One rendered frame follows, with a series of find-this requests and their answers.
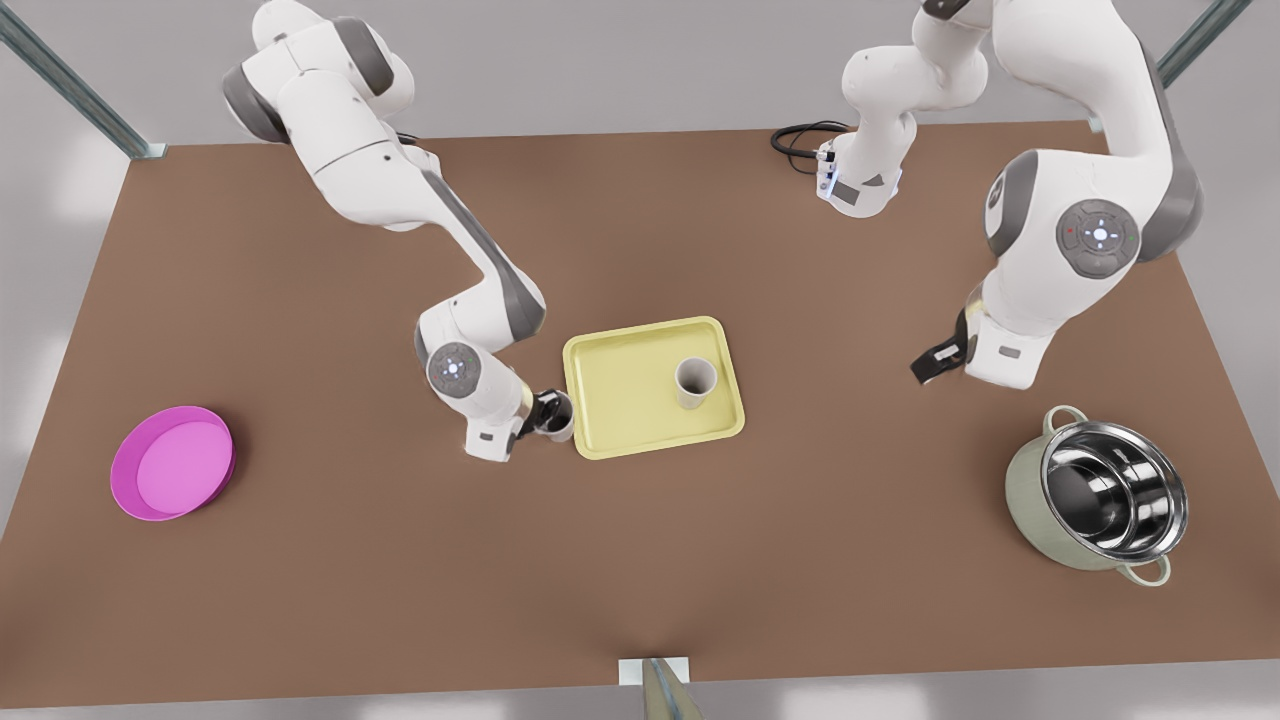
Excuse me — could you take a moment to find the pale green steel pot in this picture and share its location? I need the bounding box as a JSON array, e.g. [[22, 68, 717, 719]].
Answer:
[[1004, 404, 1192, 588]]

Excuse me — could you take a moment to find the black cable loop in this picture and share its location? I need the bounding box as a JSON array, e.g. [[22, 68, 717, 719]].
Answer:
[[769, 121, 854, 178]]

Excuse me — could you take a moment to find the white IKEA cup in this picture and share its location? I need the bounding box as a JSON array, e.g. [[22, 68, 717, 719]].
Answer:
[[534, 392, 577, 444], [673, 356, 719, 411]]

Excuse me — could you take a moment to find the silver frame post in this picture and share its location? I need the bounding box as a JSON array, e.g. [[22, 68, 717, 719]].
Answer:
[[617, 656, 703, 720], [1088, 0, 1254, 134], [0, 0, 168, 161]]

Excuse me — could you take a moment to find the yellow rectangular tray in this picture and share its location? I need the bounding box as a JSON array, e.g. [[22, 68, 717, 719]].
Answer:
[[561, 315, 748, 462]]

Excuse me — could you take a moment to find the pink round bowl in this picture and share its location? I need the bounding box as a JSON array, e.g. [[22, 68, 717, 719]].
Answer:
[[109, 404, 237, 523]]

